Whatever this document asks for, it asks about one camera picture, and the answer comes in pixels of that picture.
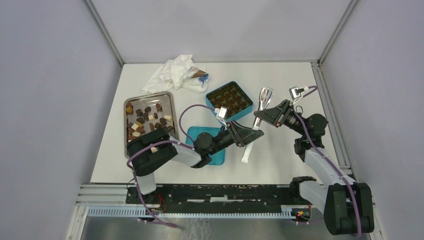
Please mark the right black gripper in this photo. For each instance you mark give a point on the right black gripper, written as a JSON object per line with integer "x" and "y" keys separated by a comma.
{"x": 271, "y": 115}

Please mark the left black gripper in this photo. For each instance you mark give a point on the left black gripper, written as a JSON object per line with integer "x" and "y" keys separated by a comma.
{"x": 249, "y": 135}

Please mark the stainless steel tray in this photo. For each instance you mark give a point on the stainless steel tray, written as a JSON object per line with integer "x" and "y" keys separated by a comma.
{"x": 143, "y": 114}

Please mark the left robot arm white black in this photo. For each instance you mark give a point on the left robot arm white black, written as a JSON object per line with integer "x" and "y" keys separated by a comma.
{"x": 149, "y": 152}

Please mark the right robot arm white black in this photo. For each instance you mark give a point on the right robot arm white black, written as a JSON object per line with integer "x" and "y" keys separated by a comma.
{"x": 346, "y": 204}

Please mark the teal chocolate box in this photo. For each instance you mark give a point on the teal chocolate box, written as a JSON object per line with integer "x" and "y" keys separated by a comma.
{"x": 232, "y": 97}

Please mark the teal box lid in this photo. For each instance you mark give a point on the teal box lid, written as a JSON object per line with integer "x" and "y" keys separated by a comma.
{"x": 202, "y": 138}

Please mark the brown blue wrapper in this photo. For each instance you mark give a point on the brown blue wrapper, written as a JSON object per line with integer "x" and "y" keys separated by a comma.
{"x": 196, "y": 73}

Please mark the white crumpled cloth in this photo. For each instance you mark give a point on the white crumpled cloth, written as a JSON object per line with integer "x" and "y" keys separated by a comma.
{"x": 174, "y": 74}

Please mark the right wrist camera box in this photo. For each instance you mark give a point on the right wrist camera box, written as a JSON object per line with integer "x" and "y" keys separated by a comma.
{"x": 298, "y": 92}

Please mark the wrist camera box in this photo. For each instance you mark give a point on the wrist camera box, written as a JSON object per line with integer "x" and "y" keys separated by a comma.
{"x": 298, "y": 92}
{"x": 220, "y": 113}

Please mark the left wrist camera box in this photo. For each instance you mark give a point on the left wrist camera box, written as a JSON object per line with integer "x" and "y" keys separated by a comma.
{"x": 220, "y": 113}

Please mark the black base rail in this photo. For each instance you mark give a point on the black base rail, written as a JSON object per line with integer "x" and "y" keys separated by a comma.
{"x": 223, "y": 199}

